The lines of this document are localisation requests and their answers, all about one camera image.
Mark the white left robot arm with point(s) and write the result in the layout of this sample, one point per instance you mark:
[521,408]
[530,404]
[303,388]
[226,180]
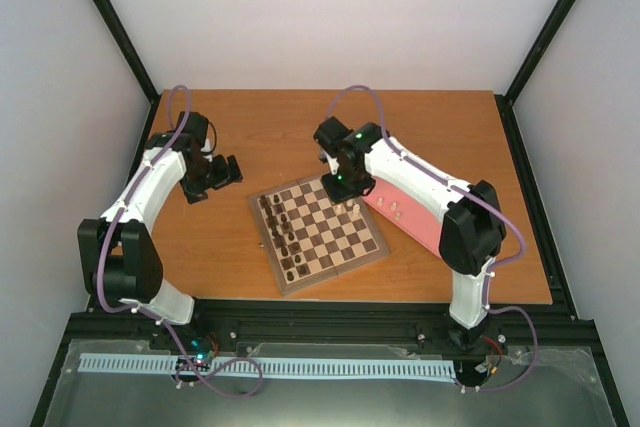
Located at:
[120,263]

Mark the black left frame post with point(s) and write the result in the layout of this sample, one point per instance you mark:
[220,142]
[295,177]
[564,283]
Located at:
[123,41]

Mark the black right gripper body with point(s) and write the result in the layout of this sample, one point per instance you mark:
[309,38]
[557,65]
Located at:
[349,184]

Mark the pink plastic tray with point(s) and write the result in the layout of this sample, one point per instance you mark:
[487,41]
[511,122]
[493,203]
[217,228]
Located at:
[421,217]

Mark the black frame post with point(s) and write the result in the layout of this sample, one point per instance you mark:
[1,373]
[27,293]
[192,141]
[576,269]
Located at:
[543,40]
[123,41]

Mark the black right frame post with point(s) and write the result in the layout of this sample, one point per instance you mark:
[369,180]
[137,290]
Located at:
[543,40]

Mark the light blue cable duct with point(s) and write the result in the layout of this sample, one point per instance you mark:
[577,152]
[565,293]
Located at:
[272,368]

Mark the wooden chess board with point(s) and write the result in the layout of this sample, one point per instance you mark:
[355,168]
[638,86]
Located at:
[331,244]

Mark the black aluminium base frame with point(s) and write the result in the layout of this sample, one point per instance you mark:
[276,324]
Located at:
[341,323]

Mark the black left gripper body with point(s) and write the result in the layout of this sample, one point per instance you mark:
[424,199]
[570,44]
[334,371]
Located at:
[221,178]

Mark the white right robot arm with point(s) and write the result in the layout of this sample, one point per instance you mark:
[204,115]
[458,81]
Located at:
[455,220]

